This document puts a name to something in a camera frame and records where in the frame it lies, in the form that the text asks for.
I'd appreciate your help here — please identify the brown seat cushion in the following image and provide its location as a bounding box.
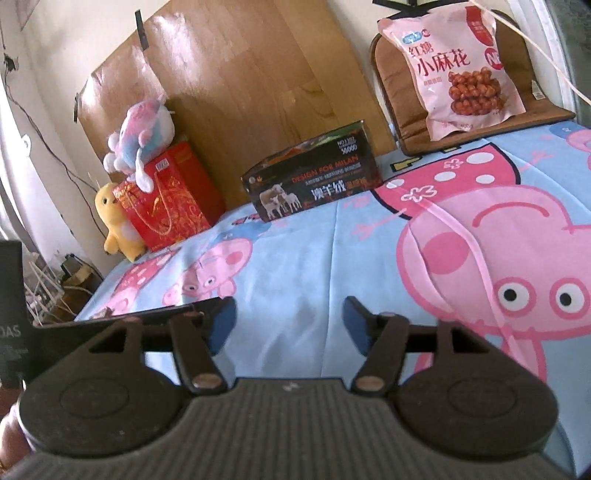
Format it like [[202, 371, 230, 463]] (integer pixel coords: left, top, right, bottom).
[[372, 2, 575, 154]]

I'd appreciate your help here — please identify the large pink fried-twist bag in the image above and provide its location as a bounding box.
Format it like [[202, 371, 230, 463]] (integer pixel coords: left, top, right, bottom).
[[378, 2, 526, 141]]

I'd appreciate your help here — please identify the black cardboard storage box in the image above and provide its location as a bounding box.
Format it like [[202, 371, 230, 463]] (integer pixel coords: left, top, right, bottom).
[[240, 120, 381, 222]]

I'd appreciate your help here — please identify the red gift bag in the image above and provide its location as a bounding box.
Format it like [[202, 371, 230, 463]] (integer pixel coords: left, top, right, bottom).
[[114, 142, 226, 252]]

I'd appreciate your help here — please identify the yellow duck plush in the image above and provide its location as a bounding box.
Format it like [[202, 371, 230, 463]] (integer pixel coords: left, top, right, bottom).
[[94, 182, 146, 262]]

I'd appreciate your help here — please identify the pink blue unicorn plush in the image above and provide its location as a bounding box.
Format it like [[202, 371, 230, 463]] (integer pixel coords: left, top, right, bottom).
[[102, 97, 175, 193]]

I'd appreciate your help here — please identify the wooden headboard panel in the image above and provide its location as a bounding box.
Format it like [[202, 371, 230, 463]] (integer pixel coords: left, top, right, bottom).
[[77, 1, 394, 209]]

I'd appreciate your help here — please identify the Peppa Pig blue bedsheet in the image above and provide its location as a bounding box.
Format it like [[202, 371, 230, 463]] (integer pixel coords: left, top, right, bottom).
[[81, 121, 590, 474]]

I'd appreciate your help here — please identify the person's left hand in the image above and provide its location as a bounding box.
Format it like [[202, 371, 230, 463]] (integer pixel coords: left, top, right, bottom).
[[0, 388, 31, 474]]

